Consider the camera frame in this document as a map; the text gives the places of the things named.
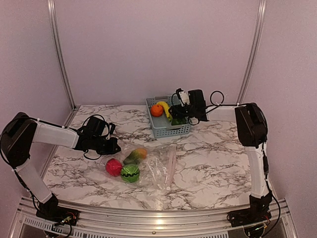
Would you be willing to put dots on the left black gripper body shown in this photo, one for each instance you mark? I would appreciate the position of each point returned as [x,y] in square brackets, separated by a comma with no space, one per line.
[103,148]

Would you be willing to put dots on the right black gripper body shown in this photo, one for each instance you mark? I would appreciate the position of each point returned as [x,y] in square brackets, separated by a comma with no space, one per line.
[184,114]

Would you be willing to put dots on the red fake fruit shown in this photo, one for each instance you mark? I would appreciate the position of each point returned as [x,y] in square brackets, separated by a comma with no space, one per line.
[113,167]

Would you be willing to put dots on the yellow fake bananas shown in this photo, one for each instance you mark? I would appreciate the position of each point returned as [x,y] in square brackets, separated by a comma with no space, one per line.
[166,108]

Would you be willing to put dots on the small orange green fake fruit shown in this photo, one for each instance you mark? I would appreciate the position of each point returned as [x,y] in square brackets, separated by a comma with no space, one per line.
[136,156]

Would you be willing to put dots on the clear zip top bag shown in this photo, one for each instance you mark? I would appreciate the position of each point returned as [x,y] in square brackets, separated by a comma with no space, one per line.
[156,171]

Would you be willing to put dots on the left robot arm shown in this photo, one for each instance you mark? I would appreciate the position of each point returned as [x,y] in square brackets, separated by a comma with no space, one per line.
[19,134]

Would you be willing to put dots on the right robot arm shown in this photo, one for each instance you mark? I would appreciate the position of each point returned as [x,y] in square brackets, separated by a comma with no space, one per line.
[252,133]

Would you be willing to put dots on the light blue plastic basket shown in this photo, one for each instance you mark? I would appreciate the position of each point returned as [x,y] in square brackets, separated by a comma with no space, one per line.
[161,126]

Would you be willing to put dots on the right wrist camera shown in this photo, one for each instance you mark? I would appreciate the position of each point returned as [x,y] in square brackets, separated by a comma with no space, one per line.
[183,97]

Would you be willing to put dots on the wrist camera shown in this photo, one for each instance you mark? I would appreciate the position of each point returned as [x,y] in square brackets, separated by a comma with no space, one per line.
[111,128]
[183,97]

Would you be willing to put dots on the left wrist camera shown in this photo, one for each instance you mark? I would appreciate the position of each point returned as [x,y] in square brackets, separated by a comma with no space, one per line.
[111,128]

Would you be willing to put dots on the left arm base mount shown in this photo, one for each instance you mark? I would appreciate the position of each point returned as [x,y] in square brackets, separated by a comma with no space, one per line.
[53,212]

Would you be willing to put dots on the aluminium front rail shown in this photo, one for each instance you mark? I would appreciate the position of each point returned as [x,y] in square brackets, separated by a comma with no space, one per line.
[101,222]

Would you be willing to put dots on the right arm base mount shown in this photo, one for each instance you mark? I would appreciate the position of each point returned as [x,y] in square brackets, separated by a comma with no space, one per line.
[257,212]

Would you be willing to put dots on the right aluminium corner post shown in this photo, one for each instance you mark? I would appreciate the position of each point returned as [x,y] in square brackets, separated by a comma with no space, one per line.
[253,51]

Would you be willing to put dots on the aluminium corner post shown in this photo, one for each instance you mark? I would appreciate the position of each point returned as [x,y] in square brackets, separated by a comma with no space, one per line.
[253,51]
[58,50]

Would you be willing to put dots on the left aluminium corner post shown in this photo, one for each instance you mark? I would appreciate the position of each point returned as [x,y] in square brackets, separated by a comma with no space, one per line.
[58,50]

